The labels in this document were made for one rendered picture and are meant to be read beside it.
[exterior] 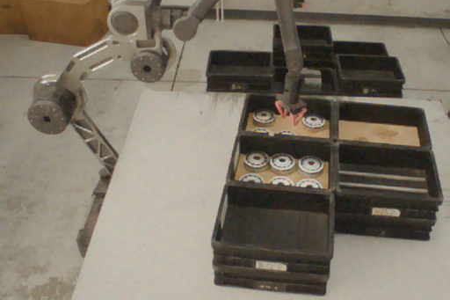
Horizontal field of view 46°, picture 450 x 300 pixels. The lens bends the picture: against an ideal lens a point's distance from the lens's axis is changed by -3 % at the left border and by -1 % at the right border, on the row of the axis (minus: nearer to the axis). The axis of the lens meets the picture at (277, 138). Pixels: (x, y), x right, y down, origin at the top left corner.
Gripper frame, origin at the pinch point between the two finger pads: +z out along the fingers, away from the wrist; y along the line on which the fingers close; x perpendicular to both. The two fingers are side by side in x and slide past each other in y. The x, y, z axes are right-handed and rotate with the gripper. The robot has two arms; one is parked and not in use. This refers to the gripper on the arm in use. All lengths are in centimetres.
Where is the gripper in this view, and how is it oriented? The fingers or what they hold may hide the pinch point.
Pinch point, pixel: (289, 120)
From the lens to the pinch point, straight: 204.7
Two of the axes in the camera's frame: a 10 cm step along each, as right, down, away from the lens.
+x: -7.6, 3.6, -5.4
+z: -0.6, 7.9, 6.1
